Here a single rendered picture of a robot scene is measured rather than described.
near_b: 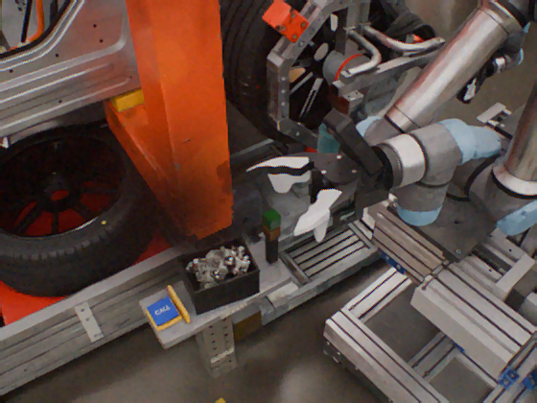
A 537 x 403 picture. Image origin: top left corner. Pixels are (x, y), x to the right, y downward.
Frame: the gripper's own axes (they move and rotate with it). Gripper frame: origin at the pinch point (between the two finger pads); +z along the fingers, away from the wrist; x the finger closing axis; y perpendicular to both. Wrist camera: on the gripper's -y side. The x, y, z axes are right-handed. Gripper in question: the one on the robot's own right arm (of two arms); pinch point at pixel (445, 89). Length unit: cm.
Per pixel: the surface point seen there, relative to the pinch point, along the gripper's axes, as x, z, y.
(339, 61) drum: -20.9, 26.6, 6.9
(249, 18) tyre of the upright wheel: -36, 49, 21
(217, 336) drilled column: 7, 89, -55
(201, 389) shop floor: 9, 99, -83
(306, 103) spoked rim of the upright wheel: -30.8, 30.5, -13.4
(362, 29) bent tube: -19.3, 20.4, 17.0
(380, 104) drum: -6.0, 21.9, -1.2
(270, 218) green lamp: 3, 67, -17
